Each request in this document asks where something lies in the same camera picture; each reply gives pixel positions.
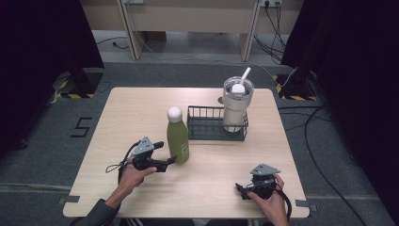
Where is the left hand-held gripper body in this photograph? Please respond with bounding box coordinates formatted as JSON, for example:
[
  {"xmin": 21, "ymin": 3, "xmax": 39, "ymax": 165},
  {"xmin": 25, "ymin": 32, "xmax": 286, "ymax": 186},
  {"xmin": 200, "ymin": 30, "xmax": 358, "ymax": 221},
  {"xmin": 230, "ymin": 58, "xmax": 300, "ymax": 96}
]
[{"xmin": 131, "ymin": 136, "xmax": 158, "ymax": 172}]

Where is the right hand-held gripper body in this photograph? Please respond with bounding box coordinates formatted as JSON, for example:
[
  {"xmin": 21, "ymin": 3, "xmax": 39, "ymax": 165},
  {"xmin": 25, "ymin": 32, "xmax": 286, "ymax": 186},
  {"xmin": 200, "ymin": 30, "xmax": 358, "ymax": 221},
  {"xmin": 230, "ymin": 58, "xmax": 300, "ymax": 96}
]
[{"xmin": 247, "ymin": 163, "xmax": 282, "ymax": 201}]

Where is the green bottle with white cap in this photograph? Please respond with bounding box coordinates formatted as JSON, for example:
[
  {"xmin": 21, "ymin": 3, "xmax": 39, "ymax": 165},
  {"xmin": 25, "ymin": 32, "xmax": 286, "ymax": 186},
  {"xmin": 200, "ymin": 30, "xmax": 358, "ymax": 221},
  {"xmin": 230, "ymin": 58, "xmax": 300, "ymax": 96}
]
[{"xmin": 166, "ymin": 105, "xmax": 191, "ymax": 165}]

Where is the dark wire rack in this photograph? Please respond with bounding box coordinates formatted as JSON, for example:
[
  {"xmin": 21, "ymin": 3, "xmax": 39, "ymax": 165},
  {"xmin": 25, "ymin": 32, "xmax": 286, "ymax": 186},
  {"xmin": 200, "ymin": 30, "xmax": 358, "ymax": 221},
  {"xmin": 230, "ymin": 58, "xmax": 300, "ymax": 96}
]
[{"xmin": 186, "ymin": 105, "xmax": 249, "ymax": 142}]

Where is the white tumbler with straw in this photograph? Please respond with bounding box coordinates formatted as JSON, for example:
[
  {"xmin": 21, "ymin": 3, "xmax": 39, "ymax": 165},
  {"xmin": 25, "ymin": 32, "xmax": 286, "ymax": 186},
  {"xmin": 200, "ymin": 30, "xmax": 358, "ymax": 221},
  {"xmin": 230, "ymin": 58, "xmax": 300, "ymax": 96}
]
[{"xmin": 222, "ymin": 66, "xmax": 255, "ymax": 134}]

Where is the person's right hand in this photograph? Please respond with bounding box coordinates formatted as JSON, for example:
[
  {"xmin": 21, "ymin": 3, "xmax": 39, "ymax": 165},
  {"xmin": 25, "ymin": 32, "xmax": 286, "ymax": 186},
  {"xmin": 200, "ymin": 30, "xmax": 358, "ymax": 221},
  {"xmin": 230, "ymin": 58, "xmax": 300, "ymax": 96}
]
[{"xmin": 247, "ymin": 173, "xmax": 289, "ymax": 221}]

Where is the person's left hand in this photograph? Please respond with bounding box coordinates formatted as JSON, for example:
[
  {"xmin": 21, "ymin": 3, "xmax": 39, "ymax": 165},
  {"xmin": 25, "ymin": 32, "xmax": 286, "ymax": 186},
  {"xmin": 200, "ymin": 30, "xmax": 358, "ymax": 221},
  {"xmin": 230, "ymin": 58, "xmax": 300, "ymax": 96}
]
[{"xmin": 118, "ymin": 163, "xmax": 158, "ymax": 198}]

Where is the grey tape strip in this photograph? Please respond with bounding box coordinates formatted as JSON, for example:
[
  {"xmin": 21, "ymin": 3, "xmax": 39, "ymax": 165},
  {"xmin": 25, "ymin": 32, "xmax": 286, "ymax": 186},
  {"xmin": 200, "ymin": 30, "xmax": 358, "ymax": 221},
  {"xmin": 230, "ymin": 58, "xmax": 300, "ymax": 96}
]
[
  {"xmin": 295, "ymin": 199, "xmax": 318, "ymax": 213},
  {"xmin": 57, "ymin": 195, "xmax": 81, "ymax": 205}
]

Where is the black stand base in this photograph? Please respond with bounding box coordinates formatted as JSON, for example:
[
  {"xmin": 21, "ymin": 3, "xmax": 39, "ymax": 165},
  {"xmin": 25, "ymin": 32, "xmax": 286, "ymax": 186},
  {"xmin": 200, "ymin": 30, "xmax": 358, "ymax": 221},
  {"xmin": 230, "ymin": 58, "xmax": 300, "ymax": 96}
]
[
  {"xmin": 272, "ymin": 73, "xmax": 318, "ymax": 102},
  {"xmin": 56, "ymin": 67, "xmax": 104, "ymax": 100}
]

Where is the beige wooden desk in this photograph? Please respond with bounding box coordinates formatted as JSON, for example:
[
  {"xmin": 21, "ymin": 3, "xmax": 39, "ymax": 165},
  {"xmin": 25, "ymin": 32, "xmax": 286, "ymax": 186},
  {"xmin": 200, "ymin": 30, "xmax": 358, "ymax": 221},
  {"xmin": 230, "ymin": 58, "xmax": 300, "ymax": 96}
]
[{"xmin": 79, "ymin": 0, "xmax": 306, "ymax": 63}]

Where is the black curtain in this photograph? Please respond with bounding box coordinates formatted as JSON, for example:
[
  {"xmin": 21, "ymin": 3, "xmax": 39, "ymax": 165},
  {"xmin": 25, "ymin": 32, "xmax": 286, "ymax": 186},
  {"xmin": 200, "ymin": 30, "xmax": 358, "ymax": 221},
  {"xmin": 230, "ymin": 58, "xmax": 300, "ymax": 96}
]
[
  {"xmin": 280, "ymin": 0, "xmax": 399, "ymax": 225},
  {"xmin": 0, "ymin": 0, "xmax": 105, "ymax": 161}
]

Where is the left hand-held gripper black cable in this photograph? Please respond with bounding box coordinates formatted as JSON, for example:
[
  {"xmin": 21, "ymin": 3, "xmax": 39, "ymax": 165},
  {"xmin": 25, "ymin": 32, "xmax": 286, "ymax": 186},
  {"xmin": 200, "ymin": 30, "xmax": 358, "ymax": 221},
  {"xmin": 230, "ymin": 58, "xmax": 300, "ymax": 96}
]
[{"xmin": 104, "ymin": 140, "xmax": 141, "ymax": 186}]

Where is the hand-held gripper black cable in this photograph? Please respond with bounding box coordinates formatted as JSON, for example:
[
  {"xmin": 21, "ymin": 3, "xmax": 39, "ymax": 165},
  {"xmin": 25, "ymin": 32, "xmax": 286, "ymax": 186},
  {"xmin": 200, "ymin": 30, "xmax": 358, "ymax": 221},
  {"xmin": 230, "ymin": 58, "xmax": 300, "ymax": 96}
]
[
  {"xmin": 275, "ymin": 184, "xmax": 293, "ymax": 221},
  {"xmin": 104, "ymin": 140, "xmax": 141, "ymax": 186}
]

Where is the right hand-held gripper black cable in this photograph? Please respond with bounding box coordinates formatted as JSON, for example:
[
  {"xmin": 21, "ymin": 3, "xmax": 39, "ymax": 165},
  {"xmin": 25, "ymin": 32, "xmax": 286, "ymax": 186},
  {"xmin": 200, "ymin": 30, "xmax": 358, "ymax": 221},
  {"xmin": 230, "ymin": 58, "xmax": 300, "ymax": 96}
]
[{"xmin": 275, "ymin": 184, "xmax": 293, "ymax": 221}]

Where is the long black floor cable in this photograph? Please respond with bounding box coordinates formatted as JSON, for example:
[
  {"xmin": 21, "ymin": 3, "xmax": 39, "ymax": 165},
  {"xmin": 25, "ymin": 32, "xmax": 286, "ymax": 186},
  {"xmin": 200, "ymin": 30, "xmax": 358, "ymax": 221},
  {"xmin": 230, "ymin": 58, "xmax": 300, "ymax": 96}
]
[{"xmin": 303, "ymin": 105, "xmax": 369, "ymax": 226}]

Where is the short black floor cable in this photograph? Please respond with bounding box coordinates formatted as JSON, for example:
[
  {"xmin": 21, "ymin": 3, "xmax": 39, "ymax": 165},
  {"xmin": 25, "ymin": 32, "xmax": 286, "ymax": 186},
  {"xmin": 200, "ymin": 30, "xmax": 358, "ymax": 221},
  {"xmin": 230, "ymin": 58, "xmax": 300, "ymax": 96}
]
[{"xmin": 95, "ymin": 36, "xmax": 130, "ymax": 51}]

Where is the bundle of black cables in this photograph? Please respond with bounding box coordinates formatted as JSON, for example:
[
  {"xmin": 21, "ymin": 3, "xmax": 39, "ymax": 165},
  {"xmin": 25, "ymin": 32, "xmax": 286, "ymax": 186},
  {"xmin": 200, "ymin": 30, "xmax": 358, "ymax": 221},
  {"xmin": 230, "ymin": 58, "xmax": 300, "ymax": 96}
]
[{"xmin": 252, "ymin": 2, "xmax": 288, "ymax": 65}]

